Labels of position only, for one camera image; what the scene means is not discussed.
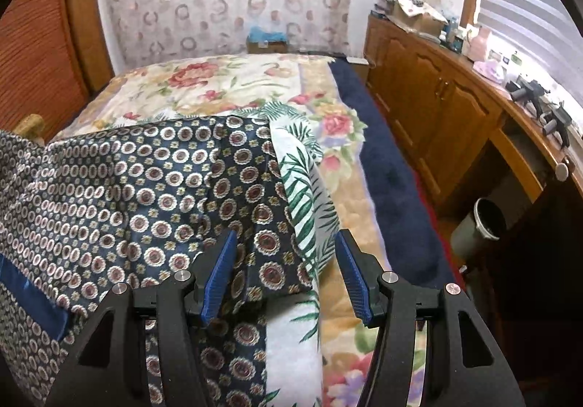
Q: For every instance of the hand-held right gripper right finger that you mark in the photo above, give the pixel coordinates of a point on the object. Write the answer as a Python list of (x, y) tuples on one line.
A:
[(355, 279)]

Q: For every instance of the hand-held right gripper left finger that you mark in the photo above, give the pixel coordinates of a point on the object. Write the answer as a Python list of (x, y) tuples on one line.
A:
[(221, 270)]

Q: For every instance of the navy circle-print pajama top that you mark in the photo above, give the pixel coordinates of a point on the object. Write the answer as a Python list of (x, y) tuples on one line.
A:
[(136, 206)]

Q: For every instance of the palm leaf print blanket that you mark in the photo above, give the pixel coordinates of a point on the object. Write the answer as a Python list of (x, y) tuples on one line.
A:
[(300, 202)]

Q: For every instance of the navy bed sheet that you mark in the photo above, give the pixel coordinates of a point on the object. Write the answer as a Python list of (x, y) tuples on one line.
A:
[(391, 161)]

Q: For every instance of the grey waste bin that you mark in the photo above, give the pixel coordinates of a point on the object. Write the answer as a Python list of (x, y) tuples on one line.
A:
[(473, 238)]

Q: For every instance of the floral quilt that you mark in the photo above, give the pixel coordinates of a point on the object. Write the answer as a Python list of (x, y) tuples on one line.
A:
[(218, 79)]

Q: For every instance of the long wooden cabinet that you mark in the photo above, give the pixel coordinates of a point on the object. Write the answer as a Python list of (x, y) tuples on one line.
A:
[(437, 92)]

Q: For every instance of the flat white box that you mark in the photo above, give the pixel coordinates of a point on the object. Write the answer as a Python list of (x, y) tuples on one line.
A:
[(357, 61)]

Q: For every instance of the cardboard box with blue bag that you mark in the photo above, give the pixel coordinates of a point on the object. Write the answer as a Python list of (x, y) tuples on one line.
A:
[(266, 45)]

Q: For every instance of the round white knob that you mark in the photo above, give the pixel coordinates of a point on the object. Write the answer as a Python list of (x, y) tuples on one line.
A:
[(562, 172)]

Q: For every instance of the pink plastic bag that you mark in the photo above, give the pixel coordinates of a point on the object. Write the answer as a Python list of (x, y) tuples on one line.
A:
[(489, 70)]

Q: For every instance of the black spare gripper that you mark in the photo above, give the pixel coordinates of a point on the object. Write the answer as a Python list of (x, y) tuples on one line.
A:
[(555, 122), (526, 92)]

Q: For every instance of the pink thermos jug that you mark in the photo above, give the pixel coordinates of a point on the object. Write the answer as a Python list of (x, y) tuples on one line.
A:
[(479, 47)]

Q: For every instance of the open cardboard box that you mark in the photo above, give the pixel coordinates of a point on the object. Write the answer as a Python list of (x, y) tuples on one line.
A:
[(419, 22)]

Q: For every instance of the grey zebra window blind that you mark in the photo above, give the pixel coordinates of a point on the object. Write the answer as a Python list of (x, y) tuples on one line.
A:
[(524, 1)]

